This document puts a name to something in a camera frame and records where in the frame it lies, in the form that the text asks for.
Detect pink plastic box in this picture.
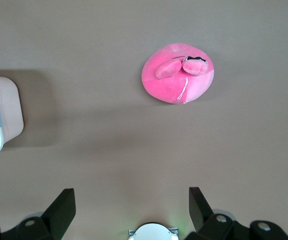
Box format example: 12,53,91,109
0,74,25,149

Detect brown table mat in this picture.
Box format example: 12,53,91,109
0,0,288,240

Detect pink plush toy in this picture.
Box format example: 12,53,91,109
141,42,215,105

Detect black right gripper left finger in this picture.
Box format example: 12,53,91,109
0,188,77,240

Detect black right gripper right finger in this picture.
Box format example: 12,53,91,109
187,186,288,240

